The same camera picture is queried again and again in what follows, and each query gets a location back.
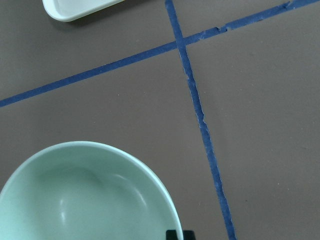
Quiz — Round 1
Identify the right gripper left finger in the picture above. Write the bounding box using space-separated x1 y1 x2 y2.
166 229 178 240

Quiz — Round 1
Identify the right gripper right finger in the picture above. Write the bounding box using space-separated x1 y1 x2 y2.
183 230 196 240

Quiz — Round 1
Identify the green bowl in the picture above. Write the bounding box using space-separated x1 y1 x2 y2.
0 141 183 240

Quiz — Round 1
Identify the cream bear tray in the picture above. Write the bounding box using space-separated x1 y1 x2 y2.
42 0 122 23

